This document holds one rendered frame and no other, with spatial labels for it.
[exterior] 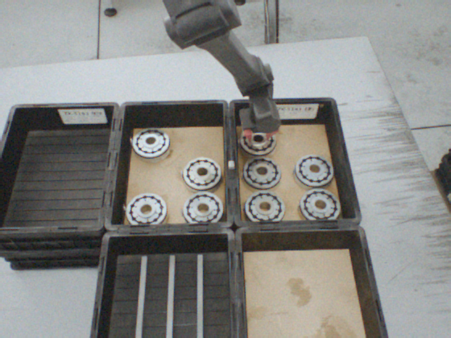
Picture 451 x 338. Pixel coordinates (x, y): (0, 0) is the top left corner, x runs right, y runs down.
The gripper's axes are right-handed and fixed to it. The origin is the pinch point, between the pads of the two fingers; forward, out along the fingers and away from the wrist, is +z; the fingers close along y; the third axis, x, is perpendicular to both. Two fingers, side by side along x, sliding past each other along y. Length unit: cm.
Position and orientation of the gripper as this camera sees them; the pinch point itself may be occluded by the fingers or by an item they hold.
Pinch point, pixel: (258, 138)
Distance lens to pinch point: 130.7
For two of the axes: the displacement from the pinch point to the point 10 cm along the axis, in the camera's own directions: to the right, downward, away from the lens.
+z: 0.1, 5.5, 8.3
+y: 9.9, -1.2, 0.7
